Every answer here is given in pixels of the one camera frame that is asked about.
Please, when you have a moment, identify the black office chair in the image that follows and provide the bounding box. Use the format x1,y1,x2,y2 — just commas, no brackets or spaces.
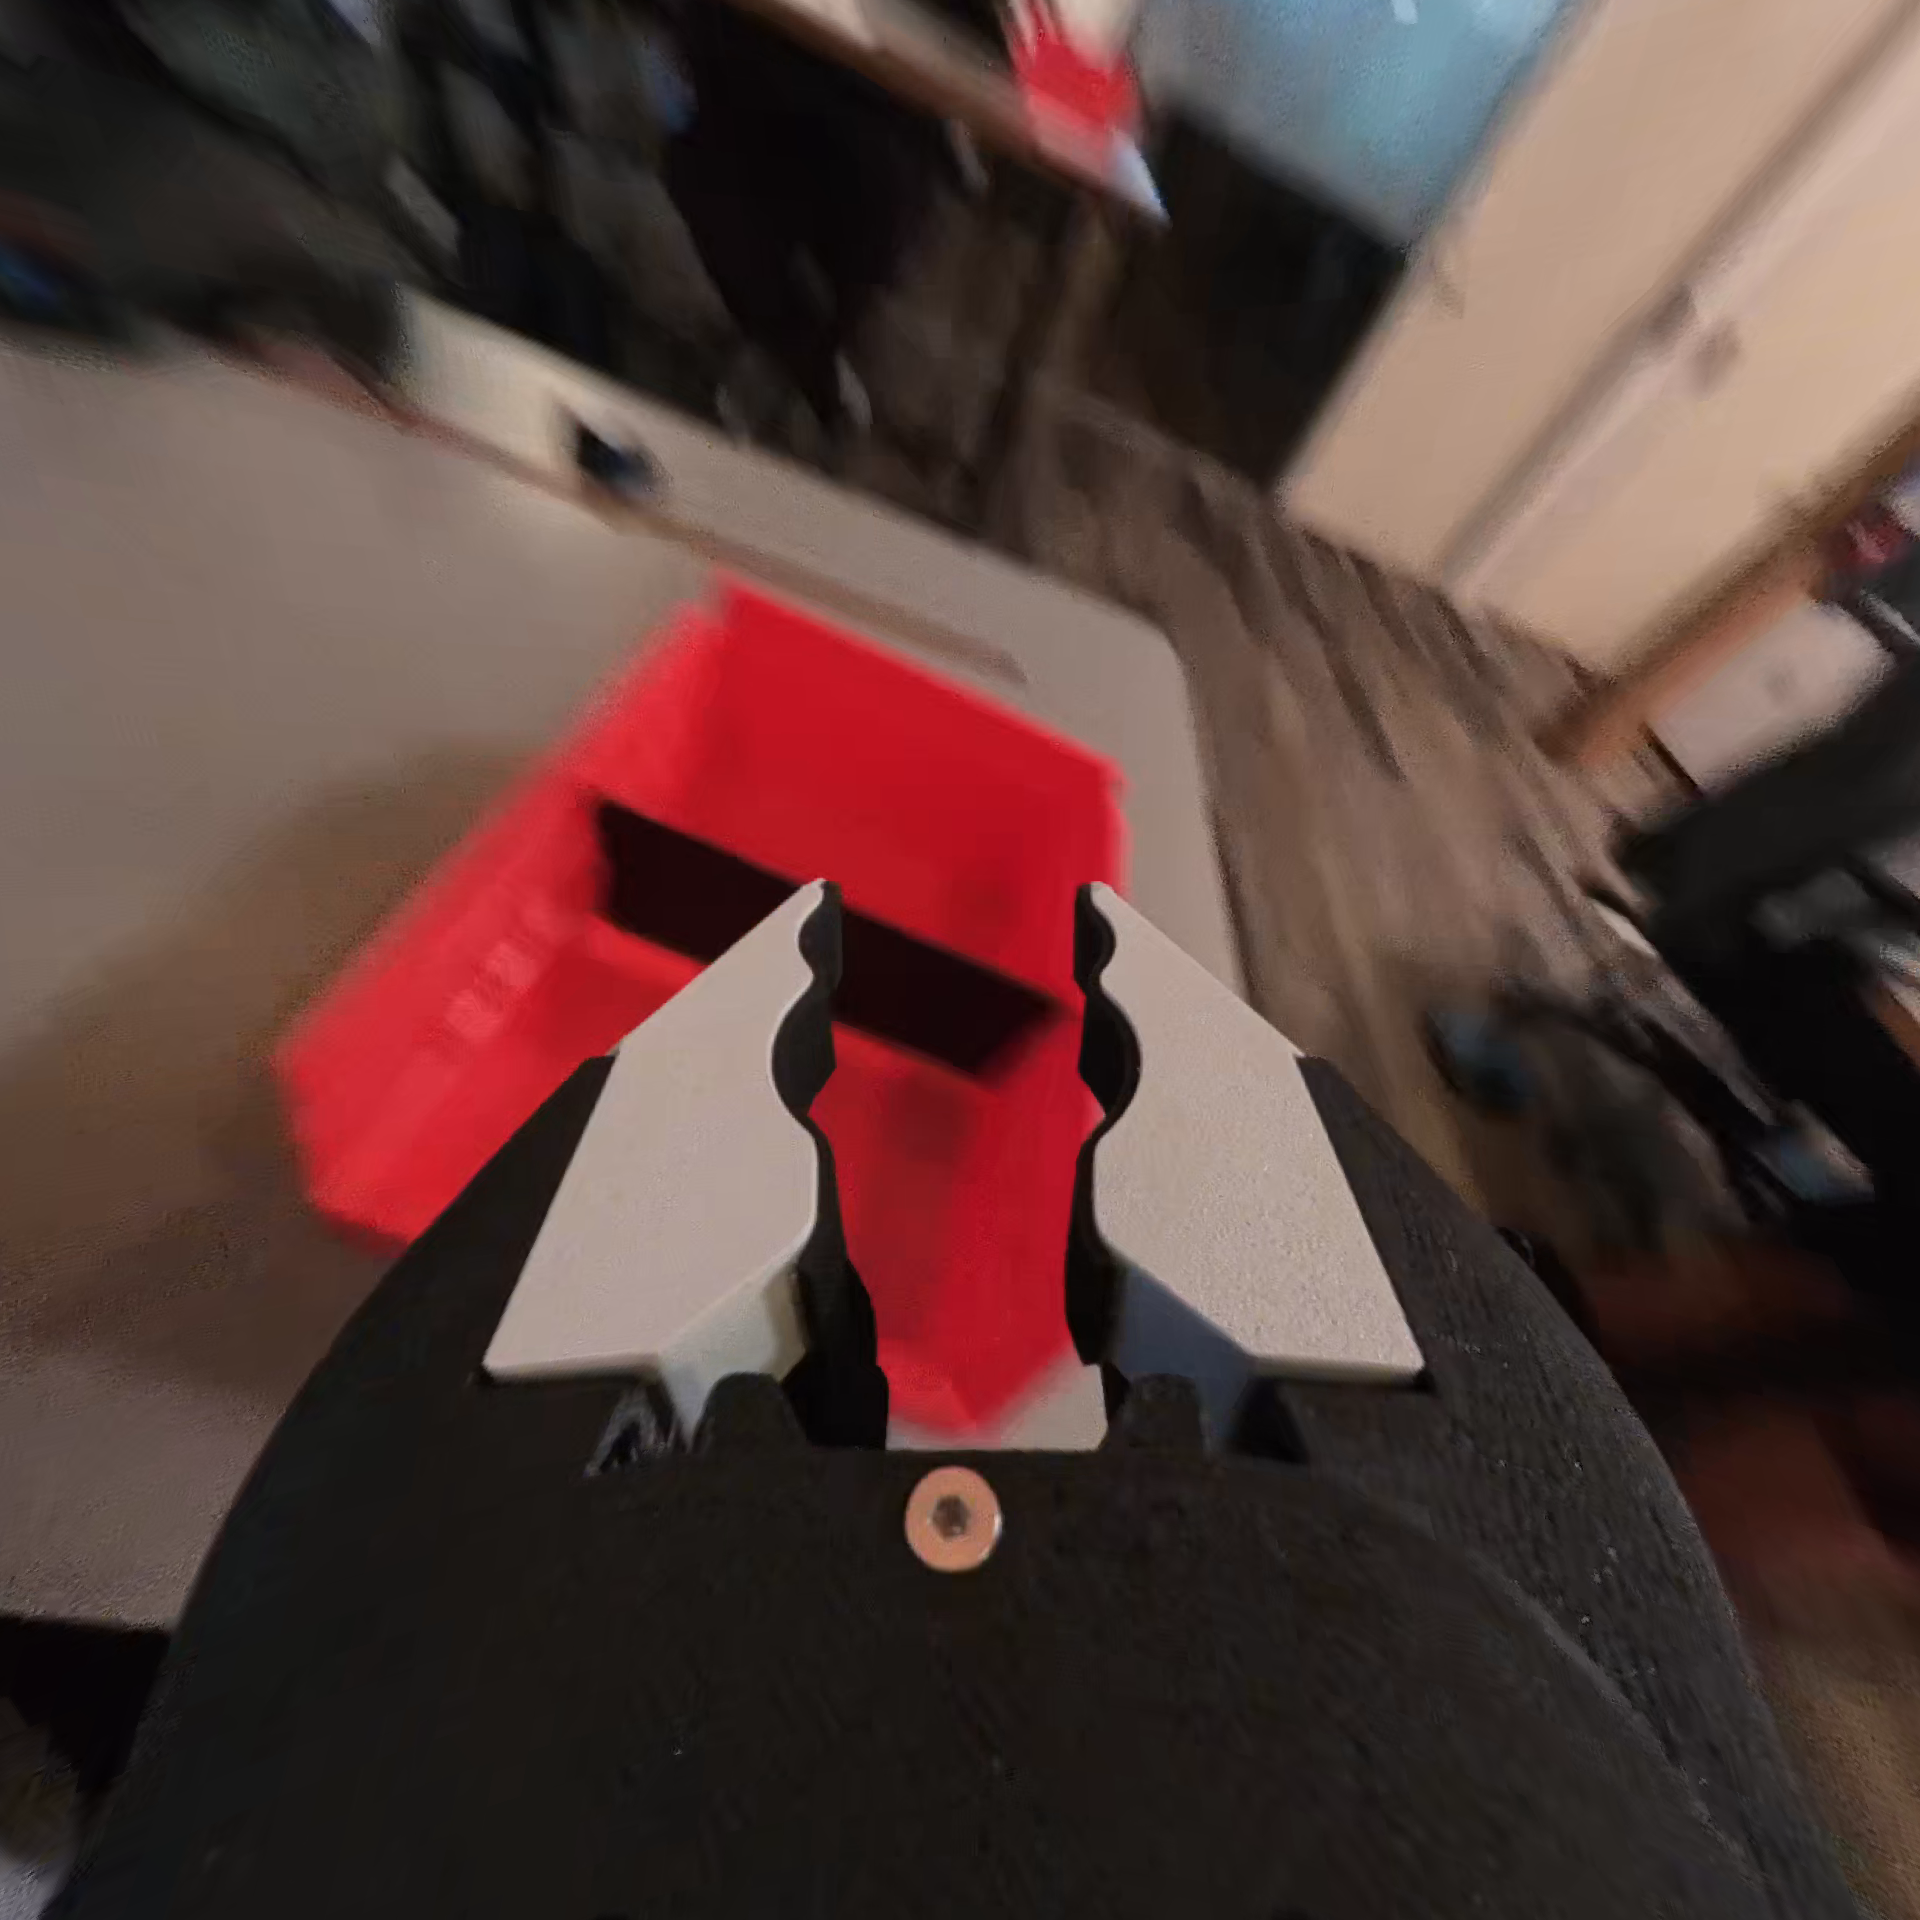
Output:
1620,662,1920,1083

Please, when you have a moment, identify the small black device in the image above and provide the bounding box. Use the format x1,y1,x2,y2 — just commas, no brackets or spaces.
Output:
570,417,667,499

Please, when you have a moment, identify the cream door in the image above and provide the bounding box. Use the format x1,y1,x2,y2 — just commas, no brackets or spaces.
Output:
1451,28,1920,680
1278,0,1871,527

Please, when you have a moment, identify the small red bin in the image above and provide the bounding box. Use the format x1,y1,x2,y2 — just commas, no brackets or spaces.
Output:
1000,0,1150,177

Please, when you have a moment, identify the wooden post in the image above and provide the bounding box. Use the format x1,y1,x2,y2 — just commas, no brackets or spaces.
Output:
1544,439,1920,770

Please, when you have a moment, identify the white recycling cabinet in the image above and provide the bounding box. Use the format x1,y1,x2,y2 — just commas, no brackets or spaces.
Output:
1652,589,1900,790

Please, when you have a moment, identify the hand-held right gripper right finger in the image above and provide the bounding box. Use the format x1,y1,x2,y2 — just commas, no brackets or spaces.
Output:
1071,882,1428,1451

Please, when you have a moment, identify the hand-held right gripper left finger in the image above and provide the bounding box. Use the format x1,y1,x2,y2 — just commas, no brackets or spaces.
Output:
484,882,892,1451

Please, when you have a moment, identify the red plastic bin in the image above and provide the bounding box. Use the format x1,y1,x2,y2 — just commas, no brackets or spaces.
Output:
277,577,1134,1430

